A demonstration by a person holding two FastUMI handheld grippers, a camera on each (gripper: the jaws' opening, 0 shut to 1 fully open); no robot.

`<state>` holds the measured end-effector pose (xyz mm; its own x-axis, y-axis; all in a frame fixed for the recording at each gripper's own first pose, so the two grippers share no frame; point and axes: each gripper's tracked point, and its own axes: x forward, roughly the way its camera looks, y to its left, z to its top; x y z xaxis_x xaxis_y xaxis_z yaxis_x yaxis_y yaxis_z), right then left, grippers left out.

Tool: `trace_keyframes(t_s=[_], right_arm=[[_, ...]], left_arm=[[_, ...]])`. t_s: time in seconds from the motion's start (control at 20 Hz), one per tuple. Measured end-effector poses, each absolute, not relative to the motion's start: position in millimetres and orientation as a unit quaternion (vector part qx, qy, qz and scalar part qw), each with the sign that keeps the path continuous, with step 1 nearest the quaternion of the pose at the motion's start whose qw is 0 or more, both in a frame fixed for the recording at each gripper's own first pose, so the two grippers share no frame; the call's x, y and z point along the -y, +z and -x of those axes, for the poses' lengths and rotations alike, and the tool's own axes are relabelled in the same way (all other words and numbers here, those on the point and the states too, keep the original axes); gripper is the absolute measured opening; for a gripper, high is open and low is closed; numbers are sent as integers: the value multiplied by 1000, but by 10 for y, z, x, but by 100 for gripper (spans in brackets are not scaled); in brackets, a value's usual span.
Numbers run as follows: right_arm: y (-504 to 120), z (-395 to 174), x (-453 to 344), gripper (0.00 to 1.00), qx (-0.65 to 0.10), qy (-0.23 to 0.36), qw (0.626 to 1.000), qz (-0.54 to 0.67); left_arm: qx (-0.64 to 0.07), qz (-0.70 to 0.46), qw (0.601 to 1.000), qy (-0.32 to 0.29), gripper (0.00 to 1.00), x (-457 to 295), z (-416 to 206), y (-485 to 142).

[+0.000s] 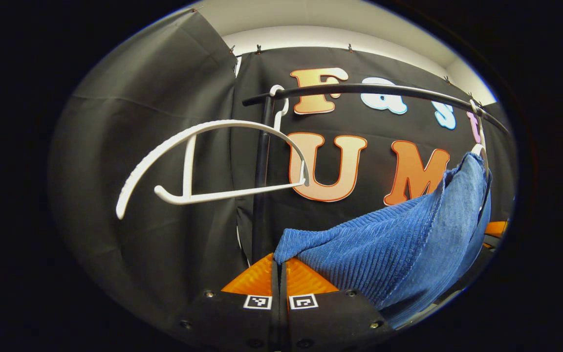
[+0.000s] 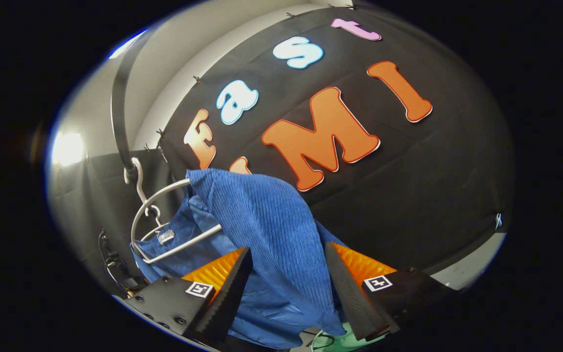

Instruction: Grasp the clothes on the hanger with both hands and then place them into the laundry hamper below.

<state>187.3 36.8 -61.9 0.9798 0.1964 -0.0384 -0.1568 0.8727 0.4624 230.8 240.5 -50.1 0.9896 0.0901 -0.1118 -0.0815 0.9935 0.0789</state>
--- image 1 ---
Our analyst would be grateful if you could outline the black clothes rack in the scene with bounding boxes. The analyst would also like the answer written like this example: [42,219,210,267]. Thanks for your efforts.
[241,82,511,265]

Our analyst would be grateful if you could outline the black backdrop cloth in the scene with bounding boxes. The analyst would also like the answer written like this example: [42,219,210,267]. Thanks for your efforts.
[49,7,517,333]

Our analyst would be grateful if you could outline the row of black backdrop clips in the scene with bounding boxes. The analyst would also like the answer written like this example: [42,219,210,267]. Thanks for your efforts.
[191,6,477,101]

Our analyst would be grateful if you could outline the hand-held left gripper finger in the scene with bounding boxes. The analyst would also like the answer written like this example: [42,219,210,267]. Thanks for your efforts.
[281,257,397,352]
[167,253,281,352]

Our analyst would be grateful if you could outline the white plastic hanger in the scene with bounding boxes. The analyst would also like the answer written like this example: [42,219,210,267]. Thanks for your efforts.
[468,98,491,216]
[115,85,310,220]

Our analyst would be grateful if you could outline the blue corduroy jacket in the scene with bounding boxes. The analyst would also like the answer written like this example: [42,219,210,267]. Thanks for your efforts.
[274,152,493,329]

